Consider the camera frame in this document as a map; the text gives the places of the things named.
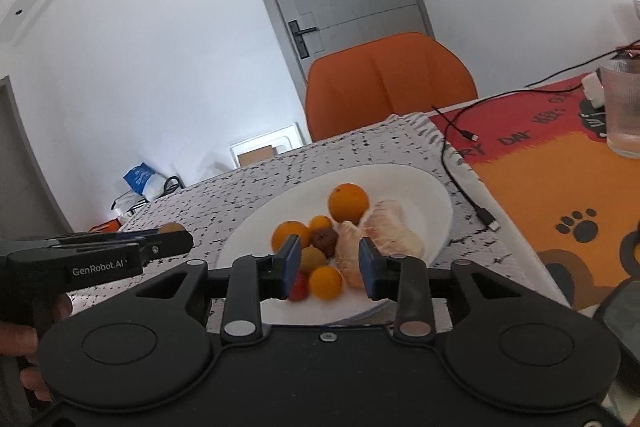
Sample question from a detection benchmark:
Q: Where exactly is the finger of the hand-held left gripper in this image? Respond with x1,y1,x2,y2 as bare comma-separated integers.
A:
135,231,194,267
55,229,166,244

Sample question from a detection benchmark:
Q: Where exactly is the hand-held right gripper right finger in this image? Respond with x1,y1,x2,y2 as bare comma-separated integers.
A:
357,236,527,343

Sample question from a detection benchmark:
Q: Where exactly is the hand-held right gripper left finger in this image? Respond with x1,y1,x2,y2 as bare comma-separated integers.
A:
134,233,303,344

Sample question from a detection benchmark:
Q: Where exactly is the small peeled pomelo segment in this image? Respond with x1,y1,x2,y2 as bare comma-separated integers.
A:
334,221,368,290

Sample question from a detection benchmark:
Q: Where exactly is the small red fruit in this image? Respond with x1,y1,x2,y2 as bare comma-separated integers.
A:
289,272,310,303

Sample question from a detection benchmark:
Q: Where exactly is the yellow-green round fruit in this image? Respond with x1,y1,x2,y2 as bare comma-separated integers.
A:
299,247,328,274

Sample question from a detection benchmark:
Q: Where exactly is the dark brown round fruit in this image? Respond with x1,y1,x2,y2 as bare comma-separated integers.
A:
312,228,339,258

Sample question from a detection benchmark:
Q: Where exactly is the large peeled pomelo piece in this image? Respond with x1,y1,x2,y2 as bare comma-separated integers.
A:
361,200,426,260

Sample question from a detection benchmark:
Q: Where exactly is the white round plate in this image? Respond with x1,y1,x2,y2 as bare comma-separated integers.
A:
216,164,453,325

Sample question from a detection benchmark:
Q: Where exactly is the person's left hand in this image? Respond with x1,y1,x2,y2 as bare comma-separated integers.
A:
0,294,73,403

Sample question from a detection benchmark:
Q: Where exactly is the black metal rack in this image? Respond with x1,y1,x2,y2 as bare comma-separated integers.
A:
112,176,183,215

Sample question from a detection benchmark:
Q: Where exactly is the blue plastic bag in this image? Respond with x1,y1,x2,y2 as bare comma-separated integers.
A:
123,163,166,202

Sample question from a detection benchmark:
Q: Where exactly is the large orange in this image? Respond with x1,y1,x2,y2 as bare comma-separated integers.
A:
328,183,370,224

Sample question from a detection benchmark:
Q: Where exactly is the grey side door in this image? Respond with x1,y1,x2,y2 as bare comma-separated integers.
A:
0,76,73,240

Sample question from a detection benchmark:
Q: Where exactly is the orange chair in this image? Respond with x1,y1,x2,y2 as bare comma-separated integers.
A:
305,33,478,142

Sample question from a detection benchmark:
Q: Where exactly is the orange printed table mat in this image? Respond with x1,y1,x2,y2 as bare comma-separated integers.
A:
430,74,640,313

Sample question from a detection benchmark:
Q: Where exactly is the white charger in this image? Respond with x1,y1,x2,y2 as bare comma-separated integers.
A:
582,74,606,105

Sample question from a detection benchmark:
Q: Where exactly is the ribbed clear glass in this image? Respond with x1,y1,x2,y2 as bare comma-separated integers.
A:
599,58,640,158

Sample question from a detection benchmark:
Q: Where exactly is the white picture frame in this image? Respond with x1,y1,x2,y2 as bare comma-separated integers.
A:
230,123,303,168

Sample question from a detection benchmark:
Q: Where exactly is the black usb cable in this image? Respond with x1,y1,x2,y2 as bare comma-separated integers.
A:
432,107,501,233

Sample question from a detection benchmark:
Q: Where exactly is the black door handle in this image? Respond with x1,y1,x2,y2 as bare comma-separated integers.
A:
288,12,319,58

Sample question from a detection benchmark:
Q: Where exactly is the black charger cable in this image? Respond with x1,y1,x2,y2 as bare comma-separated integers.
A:
525,42,640,90

